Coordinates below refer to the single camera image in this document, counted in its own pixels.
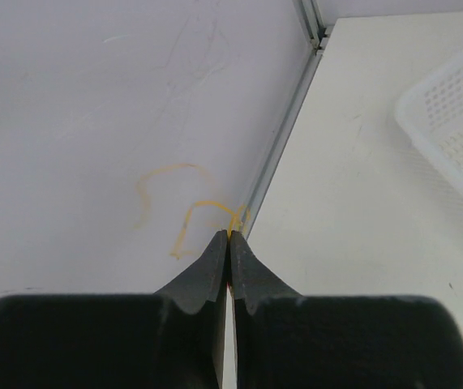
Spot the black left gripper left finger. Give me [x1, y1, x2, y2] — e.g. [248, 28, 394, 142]
[0, 231, 228, 388]

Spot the yellow cable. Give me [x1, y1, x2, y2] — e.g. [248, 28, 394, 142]
[134, 163, 252, 259]

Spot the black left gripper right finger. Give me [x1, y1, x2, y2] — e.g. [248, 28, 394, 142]
[229, 232, 463, 388]

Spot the aluminium frame post left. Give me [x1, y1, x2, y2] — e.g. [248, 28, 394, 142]
[237, 1, 329, 237]

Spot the white left plastic basket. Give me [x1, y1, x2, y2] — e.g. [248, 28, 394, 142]
[394, 50, 463, 198]

